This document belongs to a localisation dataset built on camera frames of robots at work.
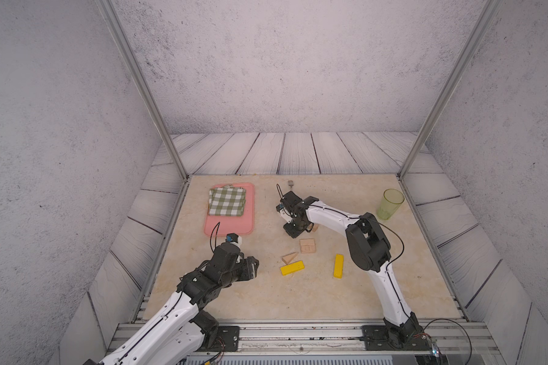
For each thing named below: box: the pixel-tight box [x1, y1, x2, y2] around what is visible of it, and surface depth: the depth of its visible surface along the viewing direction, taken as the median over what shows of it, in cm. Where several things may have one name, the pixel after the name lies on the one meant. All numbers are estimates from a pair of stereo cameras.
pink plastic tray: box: [203, 182, 255, 238], surface depth 109 cm
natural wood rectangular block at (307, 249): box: [299, 244, 317, 254], surface depth 95 cm
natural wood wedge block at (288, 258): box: [281, 251, 300, 265], surface depth 92 cm
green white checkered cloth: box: [207, 184, 246, 217], surface depth 111 cm
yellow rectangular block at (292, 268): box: [280, 260, 306, 277], surface depth 91 cm
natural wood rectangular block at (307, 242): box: [299, 238, 316, 246], surface depth 98 cm
